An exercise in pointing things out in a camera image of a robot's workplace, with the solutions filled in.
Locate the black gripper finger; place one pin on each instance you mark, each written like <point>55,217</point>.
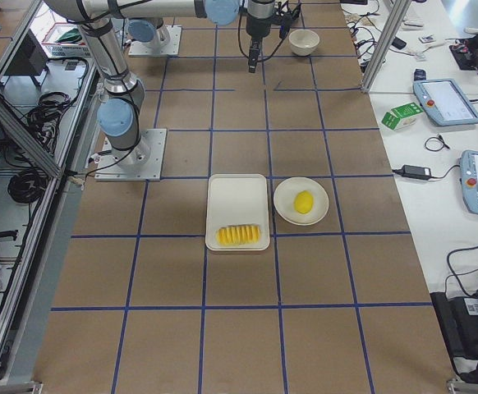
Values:
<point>257,50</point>
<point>252,56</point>

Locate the yellow spiral bread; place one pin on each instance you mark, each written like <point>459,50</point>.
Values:
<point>237,235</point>

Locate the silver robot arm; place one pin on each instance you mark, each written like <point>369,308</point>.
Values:
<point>94,21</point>
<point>151,32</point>

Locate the white round plate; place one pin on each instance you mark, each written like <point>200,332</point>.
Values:
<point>285,193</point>

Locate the white bowl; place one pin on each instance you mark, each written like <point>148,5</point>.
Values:
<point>303,42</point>

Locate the white rectangular tray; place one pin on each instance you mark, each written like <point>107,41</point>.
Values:
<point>236,199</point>

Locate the yellow lemon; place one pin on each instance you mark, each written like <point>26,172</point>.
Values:
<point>303,202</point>

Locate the green white carton box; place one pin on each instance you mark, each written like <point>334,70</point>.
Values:
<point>401,116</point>

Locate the upper blue teach pendant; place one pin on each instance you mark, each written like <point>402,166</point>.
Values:
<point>444,102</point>

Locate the black power adapter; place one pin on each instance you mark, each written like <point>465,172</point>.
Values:
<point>416,172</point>

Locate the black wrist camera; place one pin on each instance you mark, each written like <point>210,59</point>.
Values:
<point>285,19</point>

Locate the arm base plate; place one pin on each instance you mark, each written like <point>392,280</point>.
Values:
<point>137,49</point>
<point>143,163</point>

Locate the aluminium frame post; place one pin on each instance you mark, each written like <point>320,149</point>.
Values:
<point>391,27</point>

